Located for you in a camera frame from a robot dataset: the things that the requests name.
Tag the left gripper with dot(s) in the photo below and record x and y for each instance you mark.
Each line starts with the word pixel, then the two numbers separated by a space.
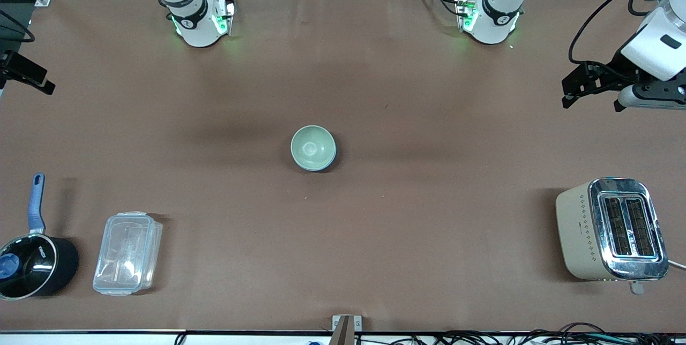
pixel 612 68

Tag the blue bowl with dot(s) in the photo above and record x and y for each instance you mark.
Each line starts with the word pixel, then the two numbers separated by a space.
pixel 332 163

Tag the green bowl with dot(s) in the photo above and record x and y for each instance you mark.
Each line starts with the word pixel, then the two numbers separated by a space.
pixel 312 147

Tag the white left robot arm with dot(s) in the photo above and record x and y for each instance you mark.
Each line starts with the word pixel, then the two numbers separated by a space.
pixel 496 21

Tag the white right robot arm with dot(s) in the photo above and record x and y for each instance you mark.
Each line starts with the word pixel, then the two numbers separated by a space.
pixel 195 26

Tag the beige and chrome toaster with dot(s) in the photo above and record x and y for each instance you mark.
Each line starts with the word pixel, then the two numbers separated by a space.
pixel 611 235

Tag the glass lid with blue knob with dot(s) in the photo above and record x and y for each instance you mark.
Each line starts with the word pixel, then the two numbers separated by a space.
pixel 29 267

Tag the clear plastic food container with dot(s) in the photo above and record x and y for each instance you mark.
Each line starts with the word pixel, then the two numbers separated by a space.
pixel 127 254

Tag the metal bracket with post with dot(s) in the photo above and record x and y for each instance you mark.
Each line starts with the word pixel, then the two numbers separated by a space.
pixel 347 328

